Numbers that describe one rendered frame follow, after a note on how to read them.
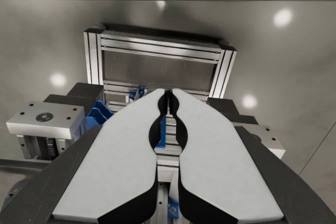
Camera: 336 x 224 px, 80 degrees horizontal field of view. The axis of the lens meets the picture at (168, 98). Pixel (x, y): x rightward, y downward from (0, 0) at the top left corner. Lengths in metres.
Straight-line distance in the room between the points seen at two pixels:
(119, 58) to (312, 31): 1.23
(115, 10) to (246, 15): 0.81
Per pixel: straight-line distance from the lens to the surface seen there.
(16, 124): 0.55
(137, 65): 1.23
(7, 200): 0.62
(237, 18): 1.42
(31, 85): 1.83
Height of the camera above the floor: 1.33
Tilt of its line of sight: 59 degrees down
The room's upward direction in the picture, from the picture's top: 179 degrees counter-clockwise
